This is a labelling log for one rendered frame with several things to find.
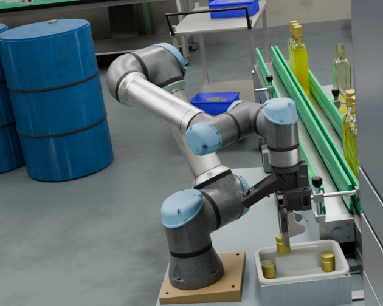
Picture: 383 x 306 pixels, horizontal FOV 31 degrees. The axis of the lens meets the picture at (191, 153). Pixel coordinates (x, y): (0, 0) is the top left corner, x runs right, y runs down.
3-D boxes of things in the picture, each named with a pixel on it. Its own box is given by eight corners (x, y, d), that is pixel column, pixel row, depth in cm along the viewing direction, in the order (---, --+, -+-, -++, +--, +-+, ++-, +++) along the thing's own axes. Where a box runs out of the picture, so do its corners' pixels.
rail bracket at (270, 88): (276, 108, 284) (273, 76, 280) (258, 110, 285) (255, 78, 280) (275, 105, 288) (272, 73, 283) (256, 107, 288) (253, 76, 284)
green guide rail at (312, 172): (326, 214, 190) (324, 187, 187) (322, 215, 190) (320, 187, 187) (259, 63, 353) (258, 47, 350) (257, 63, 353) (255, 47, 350)
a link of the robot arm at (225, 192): (202, 237, 193) (114, 64, 197) (241, 216, 201) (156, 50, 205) (224, 227, 183) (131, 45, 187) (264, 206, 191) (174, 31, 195)
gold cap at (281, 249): (277, 255, 173) (275, 239, 171) (275, 248, 176) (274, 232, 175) (292, 253, 173) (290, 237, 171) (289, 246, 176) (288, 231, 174)
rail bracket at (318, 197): (361, 218, 185) (359, 175, 181) (298, 225, 186) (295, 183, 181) (358, 213, 188) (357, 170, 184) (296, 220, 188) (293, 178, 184)
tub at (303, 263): (353, 302, 173) (351, 271, 169) (262, 312, 173) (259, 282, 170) (338, 266, 189) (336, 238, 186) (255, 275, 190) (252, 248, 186)
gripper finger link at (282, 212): (289, 233, 166) (285, 198, 165) (282, 234, 166) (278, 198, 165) (286, 227, 171) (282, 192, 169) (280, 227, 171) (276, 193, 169)
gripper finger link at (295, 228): (308, 248, 169) (304, 212, 167) (283, 251, 169) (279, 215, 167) (306, 244, 172) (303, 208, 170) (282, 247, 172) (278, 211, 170)
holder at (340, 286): (374, 300, 173) (373, 273, 170) (263, 313, 174) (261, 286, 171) (358, 265, 189) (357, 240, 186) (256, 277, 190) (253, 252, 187)
